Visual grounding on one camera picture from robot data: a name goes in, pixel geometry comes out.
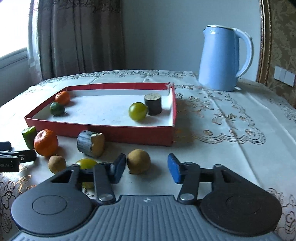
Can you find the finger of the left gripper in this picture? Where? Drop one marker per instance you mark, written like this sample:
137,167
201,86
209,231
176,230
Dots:
5,146

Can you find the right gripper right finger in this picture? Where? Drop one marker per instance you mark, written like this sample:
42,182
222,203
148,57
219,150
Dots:
187,174

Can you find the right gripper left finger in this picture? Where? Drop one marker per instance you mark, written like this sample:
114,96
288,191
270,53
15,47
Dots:
106,174

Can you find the green cucumber chunk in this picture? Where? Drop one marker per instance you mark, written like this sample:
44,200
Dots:
29,135

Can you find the tan longan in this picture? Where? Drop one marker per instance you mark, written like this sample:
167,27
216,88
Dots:
138,161
56,164

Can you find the green tomato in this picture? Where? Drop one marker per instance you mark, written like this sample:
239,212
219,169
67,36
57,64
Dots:
87,163
137,111

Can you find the orange mandarin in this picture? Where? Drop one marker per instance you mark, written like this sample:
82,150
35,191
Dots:
46,143
63,98

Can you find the green tomato front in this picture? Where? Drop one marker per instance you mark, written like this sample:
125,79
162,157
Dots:
87,163

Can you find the dark sugarcane piece on table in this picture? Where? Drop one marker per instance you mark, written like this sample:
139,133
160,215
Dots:
91,143

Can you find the tan longan front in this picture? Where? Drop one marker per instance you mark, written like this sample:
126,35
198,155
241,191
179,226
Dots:
56,164

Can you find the green lime piece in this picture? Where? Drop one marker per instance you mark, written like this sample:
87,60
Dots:
56,109

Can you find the red shallow cardboard box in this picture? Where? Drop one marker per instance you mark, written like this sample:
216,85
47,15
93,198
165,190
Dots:
103,108

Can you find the white embroidered tablecloth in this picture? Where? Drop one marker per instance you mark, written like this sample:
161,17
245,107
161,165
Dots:
250,131

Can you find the dark sugarcane piece in box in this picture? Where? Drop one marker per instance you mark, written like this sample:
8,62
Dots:
153,101

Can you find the blue electric kettle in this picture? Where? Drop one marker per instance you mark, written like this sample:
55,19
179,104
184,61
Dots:
219,66

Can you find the brown curtain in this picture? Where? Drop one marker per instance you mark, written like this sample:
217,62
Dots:
72,37

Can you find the white wall switch panel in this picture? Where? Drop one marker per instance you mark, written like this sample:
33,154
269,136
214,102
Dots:
284,76

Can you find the gold framed wall panel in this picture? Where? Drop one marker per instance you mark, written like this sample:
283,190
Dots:
277,45

